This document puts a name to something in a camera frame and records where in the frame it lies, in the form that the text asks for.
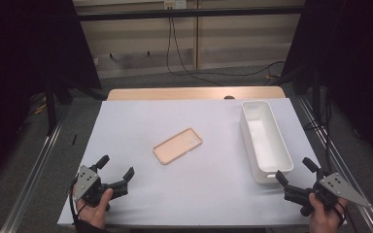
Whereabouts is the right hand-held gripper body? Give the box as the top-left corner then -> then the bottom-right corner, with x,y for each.
284,171 -> 372,217

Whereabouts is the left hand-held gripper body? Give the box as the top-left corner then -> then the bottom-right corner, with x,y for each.
72,164 -> 130,208

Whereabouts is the white plastic storage box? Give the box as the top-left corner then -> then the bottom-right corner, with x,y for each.
239,100 -> 294,185

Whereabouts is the beige phone case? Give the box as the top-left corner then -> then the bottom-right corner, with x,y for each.
152,127 -> 204,166

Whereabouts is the person's right hand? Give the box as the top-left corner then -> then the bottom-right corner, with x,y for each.
308,191 -> 350,233

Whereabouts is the person's left hand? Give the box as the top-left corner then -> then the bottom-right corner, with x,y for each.
72,187 -> 115,230

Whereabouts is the white table cover sheet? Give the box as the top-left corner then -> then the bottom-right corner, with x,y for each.
57,98 -> 348,228

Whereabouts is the black stand pole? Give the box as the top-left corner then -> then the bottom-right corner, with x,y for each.
43,79 -> 58,136

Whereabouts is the light wooden table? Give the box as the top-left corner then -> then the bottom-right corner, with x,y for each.
106,85 -> 287,101

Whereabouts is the black curtain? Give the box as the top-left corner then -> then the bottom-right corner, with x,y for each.
0,0 -> 103,188
282,0 -> 373,171

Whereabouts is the black horizontal metal bar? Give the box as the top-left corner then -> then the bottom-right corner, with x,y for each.
77,5 -> 305,22

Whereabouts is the metal floor rail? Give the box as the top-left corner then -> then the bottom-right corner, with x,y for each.
295,95 -> 373,233
0,108 -> 70,233

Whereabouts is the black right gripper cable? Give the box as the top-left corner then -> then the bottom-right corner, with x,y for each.
333,199 -> 358,233

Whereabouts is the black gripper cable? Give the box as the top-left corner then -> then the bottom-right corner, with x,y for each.
68,178 -> 88,226
333,199 -> 358,233

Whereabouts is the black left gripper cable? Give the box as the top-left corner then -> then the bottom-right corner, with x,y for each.
68,178 -> 88,226

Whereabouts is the yellow cable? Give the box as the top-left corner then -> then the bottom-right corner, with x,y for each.
28,92 -> 49,117

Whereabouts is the black hanging cable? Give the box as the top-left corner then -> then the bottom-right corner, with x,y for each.
170,17 -> 287,78
165,17 -> 223,87

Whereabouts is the white wall socket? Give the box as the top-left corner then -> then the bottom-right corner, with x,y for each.
163,0 -> 187,11

